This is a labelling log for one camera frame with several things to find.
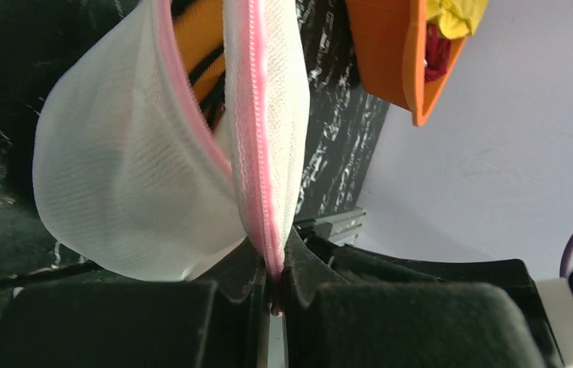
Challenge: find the orange bra inside bag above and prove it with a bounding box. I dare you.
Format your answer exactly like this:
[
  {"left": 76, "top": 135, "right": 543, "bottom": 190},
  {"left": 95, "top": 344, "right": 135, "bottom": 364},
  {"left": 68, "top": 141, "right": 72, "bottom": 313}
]
[{"left": 170, "top": 0, "right": 226, "bottom": 131}]

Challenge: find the aluminium table frame rail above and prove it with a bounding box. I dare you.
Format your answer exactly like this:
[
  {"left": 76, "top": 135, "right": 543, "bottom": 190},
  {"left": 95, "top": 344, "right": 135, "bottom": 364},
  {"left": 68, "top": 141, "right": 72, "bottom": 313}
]
[{"left": 295, "top": 207, "right": 367, "bottom": 246}]

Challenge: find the white round mesh laundry bag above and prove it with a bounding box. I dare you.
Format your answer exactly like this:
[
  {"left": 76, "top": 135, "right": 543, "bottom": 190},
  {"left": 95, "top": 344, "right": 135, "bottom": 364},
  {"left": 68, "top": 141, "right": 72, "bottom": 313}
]
[{"left": 32, "top": 1, "right": 310, "bottom": 281}]

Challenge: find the dark red lace garment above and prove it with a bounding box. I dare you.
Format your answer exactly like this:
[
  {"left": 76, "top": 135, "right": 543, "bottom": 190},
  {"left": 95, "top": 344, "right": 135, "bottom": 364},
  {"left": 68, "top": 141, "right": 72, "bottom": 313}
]
[{"left": 424, "top": 23, "right": 452, "bottom": 83}]

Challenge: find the yellow bra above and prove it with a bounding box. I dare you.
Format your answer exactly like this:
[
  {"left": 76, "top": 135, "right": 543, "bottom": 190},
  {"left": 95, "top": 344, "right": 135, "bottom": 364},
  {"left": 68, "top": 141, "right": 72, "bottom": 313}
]
[{"left": 426, "top": 0, "right": 489, "bottom": 40}]

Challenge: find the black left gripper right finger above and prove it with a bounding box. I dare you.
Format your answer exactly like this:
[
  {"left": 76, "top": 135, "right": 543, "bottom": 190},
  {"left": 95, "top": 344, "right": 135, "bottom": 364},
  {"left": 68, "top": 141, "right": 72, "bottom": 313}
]
[{"left": 282, "top": 231, "right": 565, "bottom": 367}]

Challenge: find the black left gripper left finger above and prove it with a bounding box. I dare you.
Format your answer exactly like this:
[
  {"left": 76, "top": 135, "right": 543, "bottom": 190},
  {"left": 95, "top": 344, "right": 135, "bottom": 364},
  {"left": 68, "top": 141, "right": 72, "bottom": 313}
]
[{"left": 0, "top": 241, "right": 267, "bottom": 367}]

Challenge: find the orange plastic bin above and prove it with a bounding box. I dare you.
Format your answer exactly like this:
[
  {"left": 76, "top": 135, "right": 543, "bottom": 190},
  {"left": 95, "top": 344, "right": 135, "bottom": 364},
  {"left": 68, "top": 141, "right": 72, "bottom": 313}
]
[{"left": 345, "top": 0, "right": 467, "bottom": 127}]

